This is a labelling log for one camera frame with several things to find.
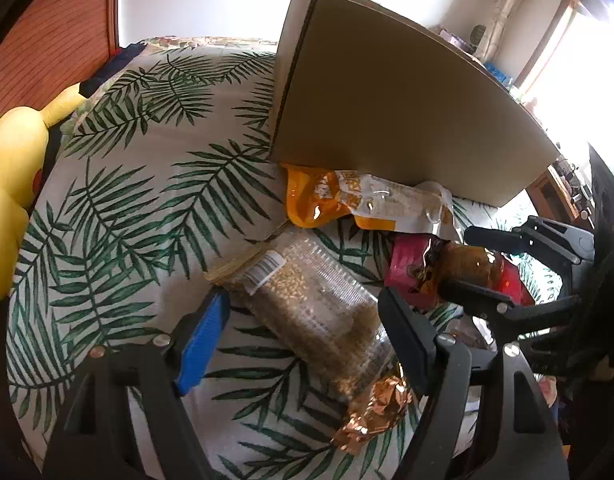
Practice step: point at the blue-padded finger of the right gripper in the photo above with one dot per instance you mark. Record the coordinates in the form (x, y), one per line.
(477, 301)

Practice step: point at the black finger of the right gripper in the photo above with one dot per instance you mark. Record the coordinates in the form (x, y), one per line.
(507, 242)

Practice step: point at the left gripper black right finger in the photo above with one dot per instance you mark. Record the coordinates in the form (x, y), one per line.
(412, 337)

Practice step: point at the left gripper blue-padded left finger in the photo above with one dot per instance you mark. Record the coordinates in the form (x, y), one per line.
(196, 337)

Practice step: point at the red brown snack bag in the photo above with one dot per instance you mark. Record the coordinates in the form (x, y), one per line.
(420, 262)

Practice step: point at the clear brown grain snack pack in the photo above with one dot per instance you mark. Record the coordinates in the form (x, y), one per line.
(329, 320)

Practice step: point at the orange white snack bag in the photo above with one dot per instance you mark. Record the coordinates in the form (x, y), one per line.
(316, 197)

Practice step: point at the wooden sideboard cabinet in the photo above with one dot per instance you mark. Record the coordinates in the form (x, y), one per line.
(552, 200)

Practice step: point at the brown cardboard box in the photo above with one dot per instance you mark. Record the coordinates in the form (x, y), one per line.
(360, 87)

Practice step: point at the yellow Pikachu plush toy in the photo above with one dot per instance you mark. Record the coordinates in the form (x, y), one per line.
(24, 136)

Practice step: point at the wooden wardrobe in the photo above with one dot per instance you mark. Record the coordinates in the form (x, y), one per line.
(52, 45)

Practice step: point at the window with wooden frame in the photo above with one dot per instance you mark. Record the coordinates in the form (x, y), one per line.
(569, 86)

